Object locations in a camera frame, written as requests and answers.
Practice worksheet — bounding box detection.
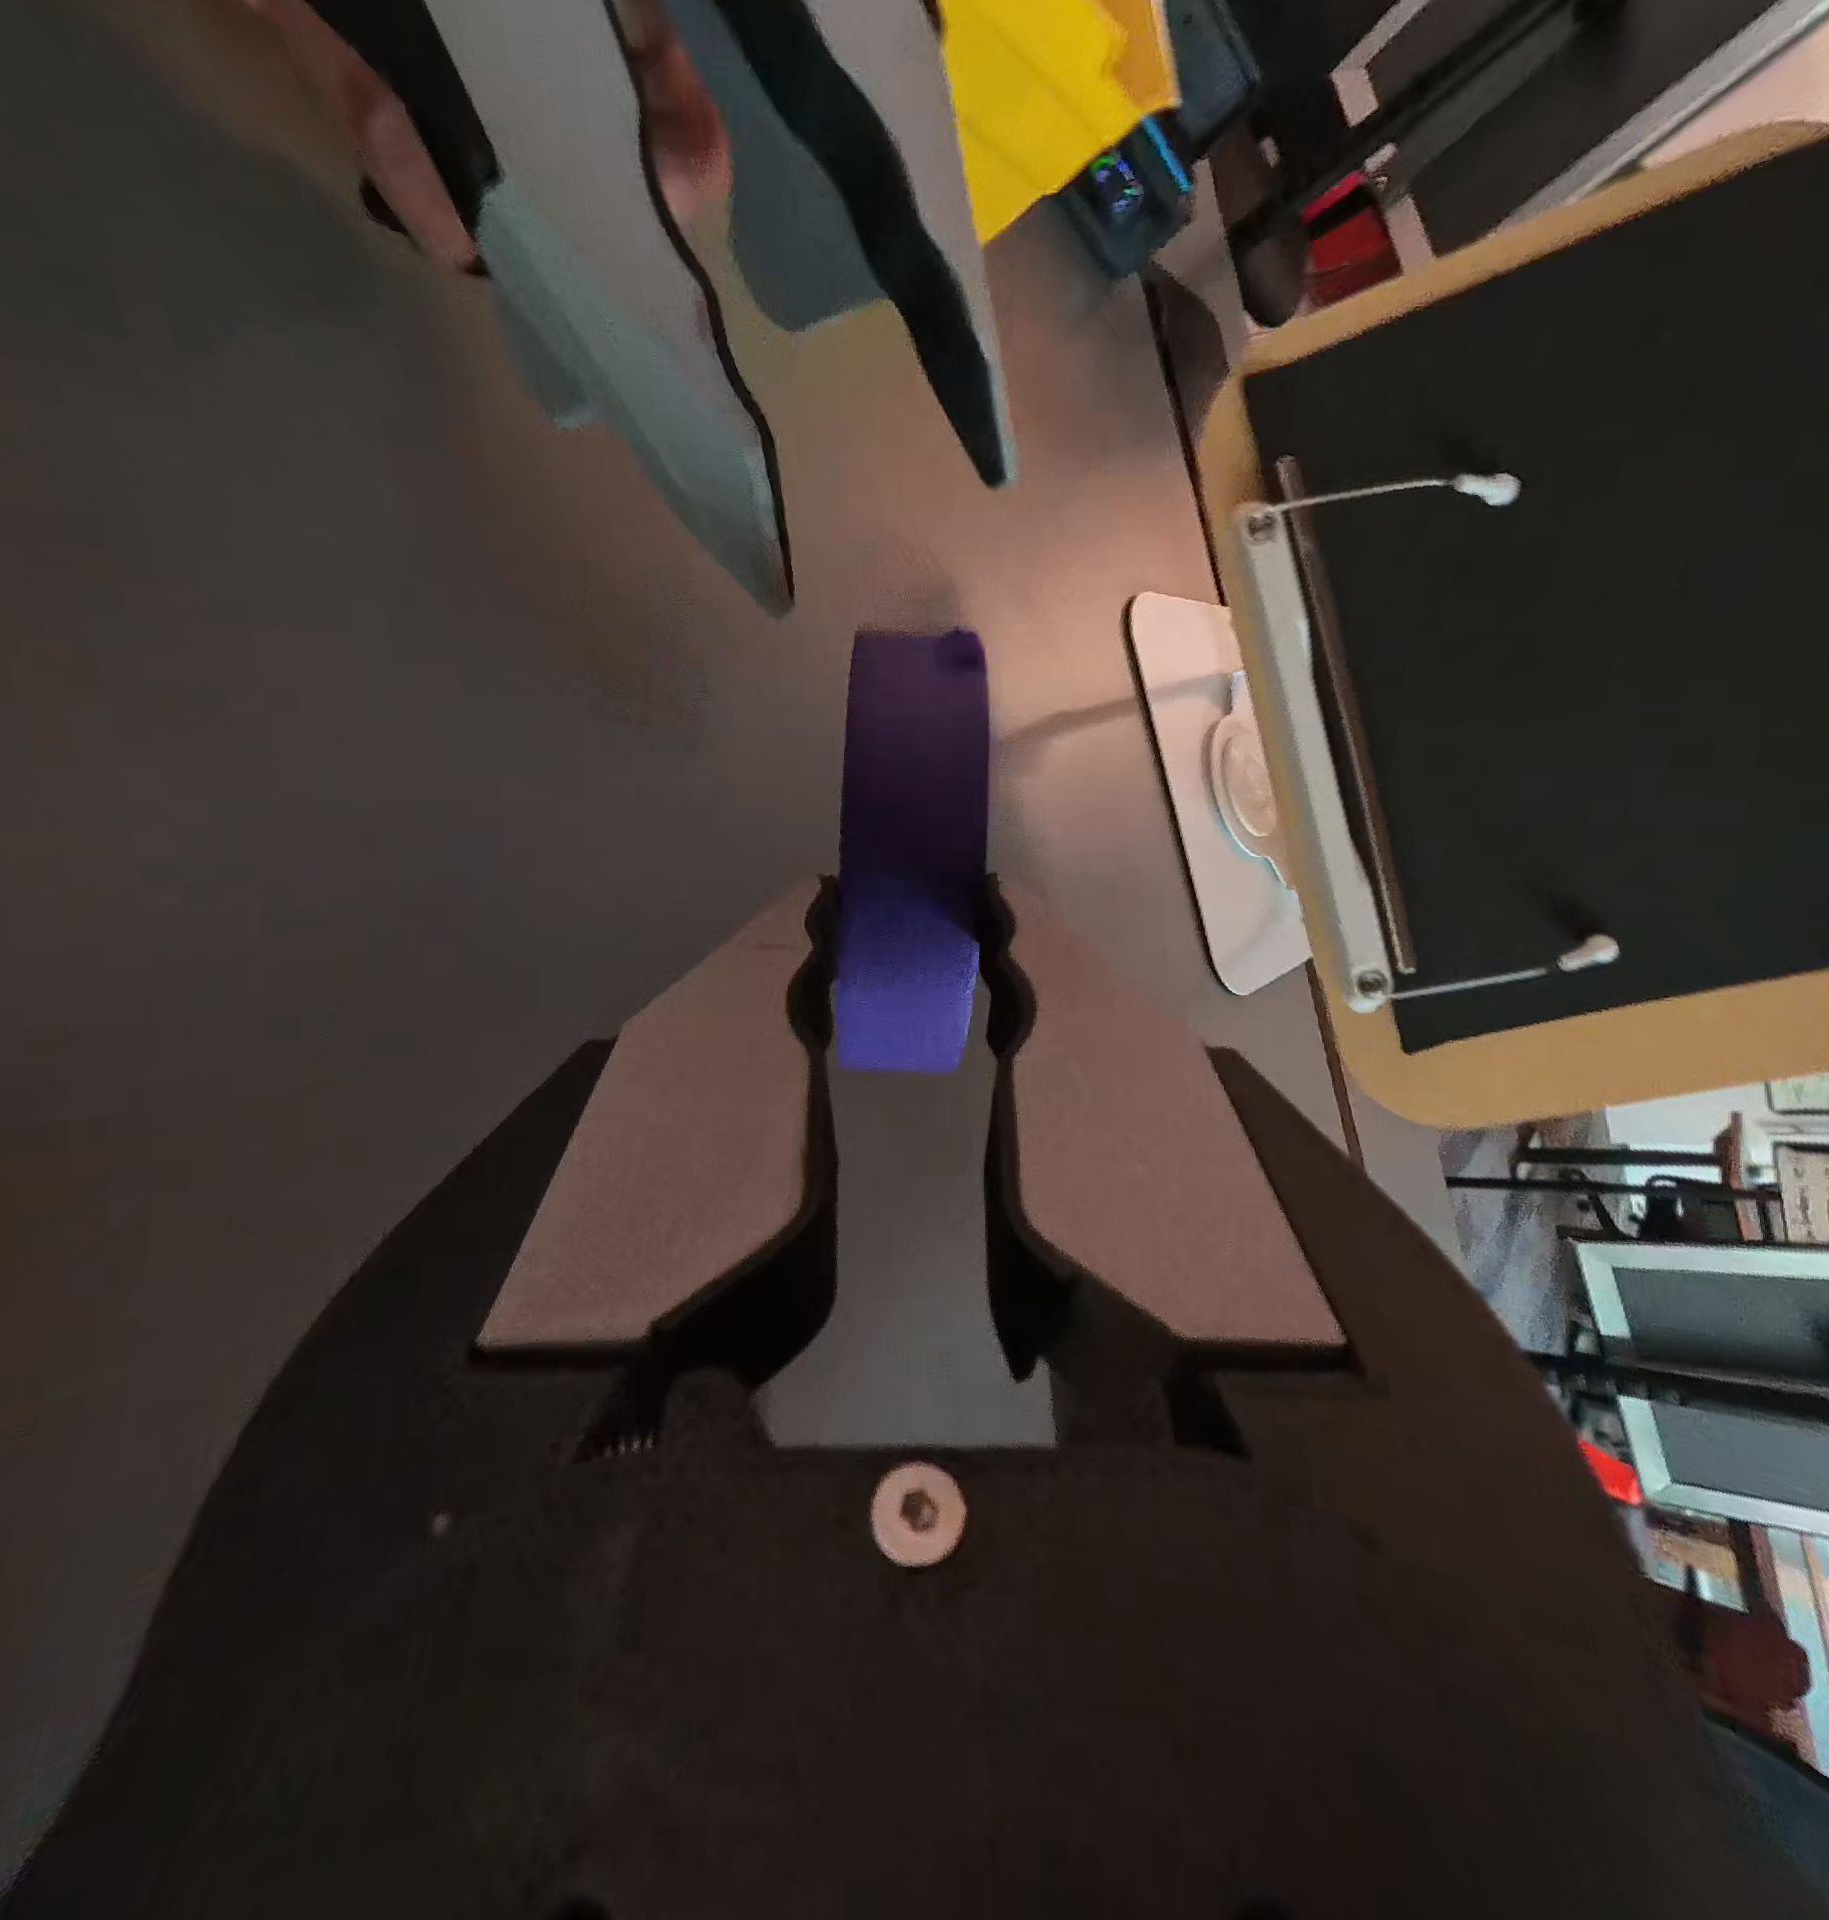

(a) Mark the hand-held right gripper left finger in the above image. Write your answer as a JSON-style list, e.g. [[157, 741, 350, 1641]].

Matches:
[[471, 873, 839, 1390]]

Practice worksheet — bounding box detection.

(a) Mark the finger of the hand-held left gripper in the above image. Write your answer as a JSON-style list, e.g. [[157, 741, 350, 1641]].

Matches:
[[430, 0, 794, 620], [656, 0, 1024, 489]]

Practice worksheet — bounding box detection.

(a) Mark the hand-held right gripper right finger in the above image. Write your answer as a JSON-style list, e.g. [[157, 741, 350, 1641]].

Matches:
[[980, 876, 1349, 1390]]

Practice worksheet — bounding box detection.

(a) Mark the yellow plastic bin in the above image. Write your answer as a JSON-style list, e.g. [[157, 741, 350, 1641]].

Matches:
[[935, 0, 1185, 249]]

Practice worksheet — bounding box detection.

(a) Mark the purple cable coil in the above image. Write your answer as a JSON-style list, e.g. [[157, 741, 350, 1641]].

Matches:
[[830, 628, 991, 1078]]

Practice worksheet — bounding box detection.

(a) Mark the person's left hand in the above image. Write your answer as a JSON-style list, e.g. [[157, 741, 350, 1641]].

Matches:
[[333, 30, 485, 284]]

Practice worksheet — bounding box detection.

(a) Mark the small black display device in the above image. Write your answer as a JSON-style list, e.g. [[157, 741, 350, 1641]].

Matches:
[[1061, 118, 1197, 278]]

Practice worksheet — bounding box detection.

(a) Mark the grey aluminium-framed panel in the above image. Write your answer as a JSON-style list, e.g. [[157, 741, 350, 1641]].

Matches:
[[1325, 0, 1829, 258], [1567, 1231, 1829, 1549]]

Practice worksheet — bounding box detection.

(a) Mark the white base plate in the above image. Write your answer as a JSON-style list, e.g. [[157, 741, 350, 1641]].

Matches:
[[1126, 595, 1312, 999]]

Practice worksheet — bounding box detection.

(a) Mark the white-tipped cord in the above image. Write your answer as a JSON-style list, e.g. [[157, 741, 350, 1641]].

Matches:
[[1242, 471, 1523, 545], [1352, 934, 1626, 1012]]

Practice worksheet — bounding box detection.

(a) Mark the black board with wooden frame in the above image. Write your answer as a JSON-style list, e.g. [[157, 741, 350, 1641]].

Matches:
[[1190, 121, 1829, 1130]]

